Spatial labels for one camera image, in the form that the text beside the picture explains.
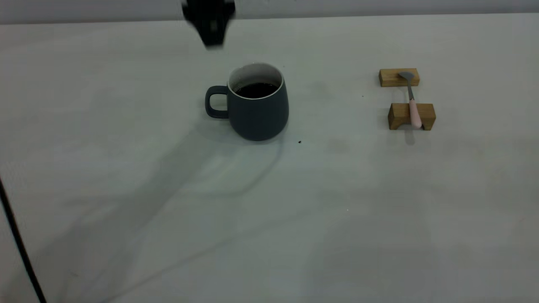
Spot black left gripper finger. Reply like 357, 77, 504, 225
213, 0, 235, 47
182, 0, 213, 47

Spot arched wooden block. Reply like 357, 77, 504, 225
388, 103, 436, 130

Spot dark grey ceramic mug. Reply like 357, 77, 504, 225
205, 62, 290, 142

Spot dark coffee liquid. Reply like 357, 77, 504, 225
235, 82, 278, 99

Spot pink handled grey spoon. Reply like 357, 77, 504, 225
398, 72, 423, 129

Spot long black cable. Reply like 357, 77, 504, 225
0, 176, 47, 303

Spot flat rectangular wooden block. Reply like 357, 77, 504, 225
379, 68, 420, 88

